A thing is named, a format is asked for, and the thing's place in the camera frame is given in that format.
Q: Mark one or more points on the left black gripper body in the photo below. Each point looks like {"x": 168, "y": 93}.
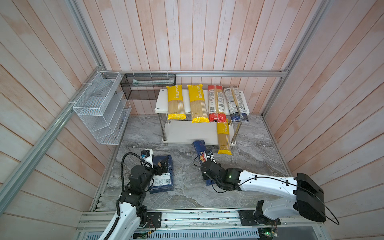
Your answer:
{"x": 149, "y": 173}

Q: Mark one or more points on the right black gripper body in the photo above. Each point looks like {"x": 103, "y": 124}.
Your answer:
{"x": 217, "y": 182}

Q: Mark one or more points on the yellow Pastatime spaghetti pack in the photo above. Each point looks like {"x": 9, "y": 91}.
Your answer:
{"x": 224, "y": 139}
{"x": 176, "y": 103}

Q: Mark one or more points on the blue Barilla spaghetti box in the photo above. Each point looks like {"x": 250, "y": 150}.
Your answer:
{"x": 201, "y": 149}

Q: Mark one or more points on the red spaghetti pack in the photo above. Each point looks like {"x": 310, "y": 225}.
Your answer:
{"x": 216, "y": 104}

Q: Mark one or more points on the blue white-label spaghetti pack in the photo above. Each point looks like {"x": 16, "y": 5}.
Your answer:
{"x": 236, "y": 105}

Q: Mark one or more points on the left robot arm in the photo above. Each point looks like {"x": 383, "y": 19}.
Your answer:
{"x": 131, "y": 214}

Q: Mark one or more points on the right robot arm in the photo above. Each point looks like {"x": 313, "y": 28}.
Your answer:
{"x": 297, "y": 196}

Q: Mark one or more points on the dark blue pasta bag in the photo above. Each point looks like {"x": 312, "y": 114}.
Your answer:
{"x": 165, "y": 182}

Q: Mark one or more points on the white two-tier shelf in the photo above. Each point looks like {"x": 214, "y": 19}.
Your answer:
{"x": 185, "y": 132}

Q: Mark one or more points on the black mesh basket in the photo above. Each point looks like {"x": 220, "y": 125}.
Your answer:
{"x": 143, "y": 87}

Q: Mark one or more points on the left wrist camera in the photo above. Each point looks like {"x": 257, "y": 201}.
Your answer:
{"x": 147, "y": 154}

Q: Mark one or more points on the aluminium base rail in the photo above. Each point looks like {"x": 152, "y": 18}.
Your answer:
{"x": 201, "y": 224}

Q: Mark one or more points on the white wire mesh rack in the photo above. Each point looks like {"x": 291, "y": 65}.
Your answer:
{"x": 103, "y": 108}

